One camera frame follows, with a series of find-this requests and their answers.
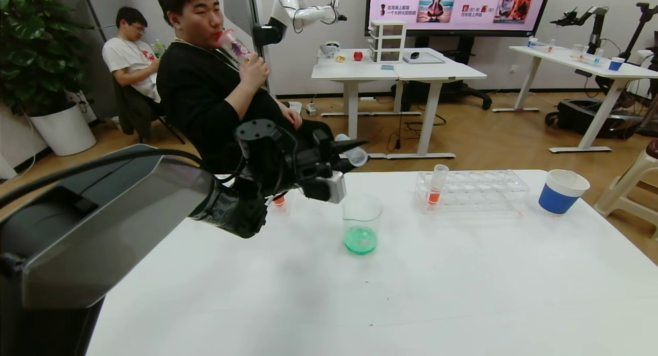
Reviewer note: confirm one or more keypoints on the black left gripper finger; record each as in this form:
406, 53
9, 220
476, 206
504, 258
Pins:
342, 145
343, 166

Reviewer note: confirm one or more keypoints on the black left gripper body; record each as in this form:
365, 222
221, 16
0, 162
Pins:
324, 146

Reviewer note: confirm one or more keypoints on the blue pigment test tube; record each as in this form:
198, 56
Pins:
360, 156

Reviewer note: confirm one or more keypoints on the white humanoid robot arm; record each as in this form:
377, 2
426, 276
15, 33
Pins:
303, 15

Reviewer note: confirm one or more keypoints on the black distant robot arm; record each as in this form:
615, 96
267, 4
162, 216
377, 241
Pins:
596, 16

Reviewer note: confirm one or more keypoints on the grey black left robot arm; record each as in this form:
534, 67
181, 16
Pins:
103, 222

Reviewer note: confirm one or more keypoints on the red pigment test tube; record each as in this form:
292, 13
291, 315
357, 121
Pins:
279, 201
434, 195

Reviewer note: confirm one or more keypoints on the clear glass beaker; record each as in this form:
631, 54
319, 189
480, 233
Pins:
362, 240

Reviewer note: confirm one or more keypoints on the clear acrylic tube rack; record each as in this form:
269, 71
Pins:
280, 211
478, 191

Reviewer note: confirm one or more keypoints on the white desk with drawer unit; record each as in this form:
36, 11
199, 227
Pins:
354, 70

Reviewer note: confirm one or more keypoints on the red apple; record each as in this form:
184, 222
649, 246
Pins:
358, 56

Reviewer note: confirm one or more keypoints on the white bowl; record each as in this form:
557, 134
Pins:
329, 50

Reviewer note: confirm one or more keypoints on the white desktop drawer unit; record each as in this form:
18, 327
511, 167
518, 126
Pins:
388, 42

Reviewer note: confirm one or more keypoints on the white desk with tablet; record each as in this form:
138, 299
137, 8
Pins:
442, 71

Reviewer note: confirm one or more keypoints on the black display stand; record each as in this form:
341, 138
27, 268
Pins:
462, 91

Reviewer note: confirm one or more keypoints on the plastic drink cup with straw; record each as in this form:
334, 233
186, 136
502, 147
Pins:
236, 47

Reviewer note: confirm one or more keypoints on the man in black clothes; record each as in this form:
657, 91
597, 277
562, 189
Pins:
195, 88

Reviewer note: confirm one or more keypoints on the grey white robot stand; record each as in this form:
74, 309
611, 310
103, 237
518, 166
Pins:
239, 6

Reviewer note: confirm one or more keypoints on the green drink bottle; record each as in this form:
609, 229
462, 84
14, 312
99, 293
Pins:
159, 48

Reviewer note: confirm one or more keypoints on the black folding chair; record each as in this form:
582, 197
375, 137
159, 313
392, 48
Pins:
134, 114

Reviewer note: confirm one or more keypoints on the man in white shirt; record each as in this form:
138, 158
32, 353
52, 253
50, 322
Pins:
128, 55

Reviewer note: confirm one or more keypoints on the blue white paper cup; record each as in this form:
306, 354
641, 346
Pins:
558, 201

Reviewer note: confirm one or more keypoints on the long white lab desk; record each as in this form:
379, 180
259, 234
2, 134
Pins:
565, 57

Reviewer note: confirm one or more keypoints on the white plant pot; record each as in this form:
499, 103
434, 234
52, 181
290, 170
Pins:
64, 132

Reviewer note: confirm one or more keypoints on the beige plastic stool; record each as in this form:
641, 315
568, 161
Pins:
624, 201

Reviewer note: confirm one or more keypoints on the large green potted plant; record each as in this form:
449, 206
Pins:
36, 47

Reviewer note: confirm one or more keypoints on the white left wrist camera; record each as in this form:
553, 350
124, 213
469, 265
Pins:
336, 187

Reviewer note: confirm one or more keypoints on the large wall display screen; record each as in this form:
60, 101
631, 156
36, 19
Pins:
462, 11

